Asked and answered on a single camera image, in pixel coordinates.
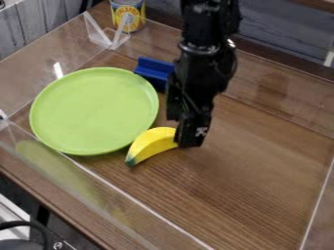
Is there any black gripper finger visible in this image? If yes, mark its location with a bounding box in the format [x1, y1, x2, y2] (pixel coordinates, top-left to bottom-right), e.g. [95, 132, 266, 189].
[173, 108, 211, 147]
[165, 78, 187, 121]

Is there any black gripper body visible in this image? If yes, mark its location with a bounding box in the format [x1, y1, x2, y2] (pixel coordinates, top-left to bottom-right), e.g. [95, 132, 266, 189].
[168, 42, 238, 112]

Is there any yellow toy banana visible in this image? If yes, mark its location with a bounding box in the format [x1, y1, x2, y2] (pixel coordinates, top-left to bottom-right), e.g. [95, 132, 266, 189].
[125, 127, 177, 167]

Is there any green round plate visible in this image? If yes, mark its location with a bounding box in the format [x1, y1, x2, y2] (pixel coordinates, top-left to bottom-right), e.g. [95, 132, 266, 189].
[28, 67, 159, 155]

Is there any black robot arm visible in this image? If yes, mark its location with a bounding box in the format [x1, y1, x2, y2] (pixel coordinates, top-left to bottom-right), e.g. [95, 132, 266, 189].
[165, 0, 242, 147]

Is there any blue plastic block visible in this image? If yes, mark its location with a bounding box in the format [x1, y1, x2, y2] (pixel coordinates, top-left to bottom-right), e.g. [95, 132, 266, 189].
[135, 57, 173, 92]

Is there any yellow labelled tin can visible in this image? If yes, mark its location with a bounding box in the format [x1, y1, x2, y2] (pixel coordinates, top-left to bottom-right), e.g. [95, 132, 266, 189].
[109, 0, 145, 33]

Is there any clear acrylic enclosure wall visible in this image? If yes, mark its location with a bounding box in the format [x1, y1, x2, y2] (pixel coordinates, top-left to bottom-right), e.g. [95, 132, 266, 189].
[0, 18, 334, 250]

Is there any clear acrylic corner bracket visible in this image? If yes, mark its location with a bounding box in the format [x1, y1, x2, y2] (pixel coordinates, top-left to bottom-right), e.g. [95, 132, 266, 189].
[83, 12, 131, 51]

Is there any black cable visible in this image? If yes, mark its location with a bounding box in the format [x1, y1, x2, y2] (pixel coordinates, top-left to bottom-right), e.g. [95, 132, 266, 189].
[0, 220, 52, 250]

